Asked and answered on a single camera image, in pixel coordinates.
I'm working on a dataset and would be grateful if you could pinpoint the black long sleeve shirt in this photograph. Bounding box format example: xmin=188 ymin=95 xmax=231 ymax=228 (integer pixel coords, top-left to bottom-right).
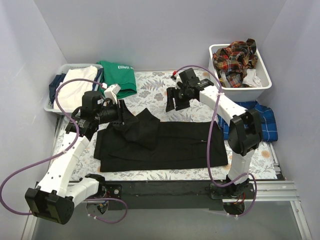
xmin=93 ymin=108 xmax=228 ymax=172

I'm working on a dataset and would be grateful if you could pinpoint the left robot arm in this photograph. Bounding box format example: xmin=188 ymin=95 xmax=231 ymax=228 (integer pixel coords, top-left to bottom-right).
xmin=25 ymin=91 xmax=127 ymax=225

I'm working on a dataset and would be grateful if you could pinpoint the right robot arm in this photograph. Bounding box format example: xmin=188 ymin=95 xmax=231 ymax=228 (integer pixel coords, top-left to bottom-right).
xmin=165 ymin=68 xmax=263 ymax=199

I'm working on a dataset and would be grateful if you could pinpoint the white folded garment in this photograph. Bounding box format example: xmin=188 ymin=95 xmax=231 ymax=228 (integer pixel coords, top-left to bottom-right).
xmin=58 ymin=65 xmax=98 ymax=112

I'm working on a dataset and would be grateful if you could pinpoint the floral table cloth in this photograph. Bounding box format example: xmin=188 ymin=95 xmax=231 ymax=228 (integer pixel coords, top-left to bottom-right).
xmin=47 ymin=70 xmax=279 ymax=181

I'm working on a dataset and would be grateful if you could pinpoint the navy blue garment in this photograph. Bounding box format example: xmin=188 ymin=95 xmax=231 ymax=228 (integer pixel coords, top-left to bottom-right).
xmin=48 ymin=73 xmax=66 ymax=104

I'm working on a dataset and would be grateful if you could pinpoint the green t-shirt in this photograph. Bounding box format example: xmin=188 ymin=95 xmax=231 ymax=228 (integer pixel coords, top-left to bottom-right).
xmin=97 ymin=60 xmax=137 ymax=99

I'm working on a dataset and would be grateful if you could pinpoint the red plaid shirt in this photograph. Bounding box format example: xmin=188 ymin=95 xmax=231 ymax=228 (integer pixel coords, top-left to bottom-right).
xmin=212 ymin=38 xmax=258 ymax=88

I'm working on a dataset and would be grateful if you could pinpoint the white plastic bin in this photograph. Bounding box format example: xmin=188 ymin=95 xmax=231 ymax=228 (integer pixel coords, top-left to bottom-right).
xmin=208 ymin=39 xmax=272 ymax=102

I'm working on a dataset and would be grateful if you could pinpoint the white garment in bin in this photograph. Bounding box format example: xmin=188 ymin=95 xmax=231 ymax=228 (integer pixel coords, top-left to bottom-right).
xmin=241 ymin=69 xmax=263 ymax=88

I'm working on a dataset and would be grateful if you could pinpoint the blue plaid folded shirt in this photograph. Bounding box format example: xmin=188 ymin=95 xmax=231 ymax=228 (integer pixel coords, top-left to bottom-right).
xmin=214 ymin=101 xmax=278 ymax=142

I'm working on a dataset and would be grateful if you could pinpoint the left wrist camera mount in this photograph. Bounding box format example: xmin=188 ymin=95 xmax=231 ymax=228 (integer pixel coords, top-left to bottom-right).
xmin=103 ymin=83 xmax=121 ymax=104

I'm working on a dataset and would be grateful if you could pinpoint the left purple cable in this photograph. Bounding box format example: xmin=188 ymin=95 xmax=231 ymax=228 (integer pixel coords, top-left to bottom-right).
xmin=0 ymin=78 xmax=129 ymax=224

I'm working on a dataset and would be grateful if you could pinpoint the purple cable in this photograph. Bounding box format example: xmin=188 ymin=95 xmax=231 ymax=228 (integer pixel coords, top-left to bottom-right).
xmin=0 ymin=78 xmax=129 ymax=224
xmin=171 ymin=64 xmax=257 ymax=218

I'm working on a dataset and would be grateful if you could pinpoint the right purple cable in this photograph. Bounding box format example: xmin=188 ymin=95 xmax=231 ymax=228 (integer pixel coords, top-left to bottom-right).
xmin=171 ymin=64 xmax=257 ymax=218

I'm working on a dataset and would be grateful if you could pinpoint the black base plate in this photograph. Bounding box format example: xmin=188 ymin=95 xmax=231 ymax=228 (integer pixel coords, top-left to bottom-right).
xmin=105 ymin=180 xmax=240 ymax=211

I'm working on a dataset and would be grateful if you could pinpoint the aluminium frame rail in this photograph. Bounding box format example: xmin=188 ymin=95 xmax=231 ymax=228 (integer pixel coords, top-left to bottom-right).
xmin=22 ymin=180 xmax=312 ymax=240

